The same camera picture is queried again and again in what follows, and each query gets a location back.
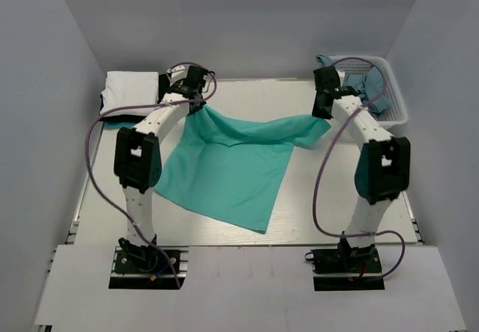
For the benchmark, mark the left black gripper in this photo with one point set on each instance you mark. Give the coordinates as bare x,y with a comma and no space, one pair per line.
193,110

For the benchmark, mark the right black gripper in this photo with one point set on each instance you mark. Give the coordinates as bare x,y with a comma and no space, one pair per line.
317,111

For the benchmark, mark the teal green t shirt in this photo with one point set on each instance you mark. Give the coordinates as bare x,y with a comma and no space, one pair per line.
231,170

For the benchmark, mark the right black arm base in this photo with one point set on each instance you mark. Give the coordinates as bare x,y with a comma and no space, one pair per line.
333,274

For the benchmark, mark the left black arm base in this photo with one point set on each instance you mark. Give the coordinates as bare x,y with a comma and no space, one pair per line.
129,273

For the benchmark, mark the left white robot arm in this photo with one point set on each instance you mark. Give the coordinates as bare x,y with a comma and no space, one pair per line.
138,162

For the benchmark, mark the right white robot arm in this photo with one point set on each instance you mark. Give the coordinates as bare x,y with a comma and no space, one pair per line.
382,172

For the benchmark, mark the folded black t shirt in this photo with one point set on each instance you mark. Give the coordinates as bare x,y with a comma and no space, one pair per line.
135,115

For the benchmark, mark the grey blue crumpled t shirt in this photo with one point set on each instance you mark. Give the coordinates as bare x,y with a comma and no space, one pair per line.
370,86

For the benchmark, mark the white plastic basket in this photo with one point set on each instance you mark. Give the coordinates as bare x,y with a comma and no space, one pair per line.
397,114

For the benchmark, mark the folded teal t shirt bottom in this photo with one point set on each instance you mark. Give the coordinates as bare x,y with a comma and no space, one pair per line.
111,126

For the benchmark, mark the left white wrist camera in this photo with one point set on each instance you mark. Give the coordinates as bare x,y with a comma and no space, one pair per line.
177,72

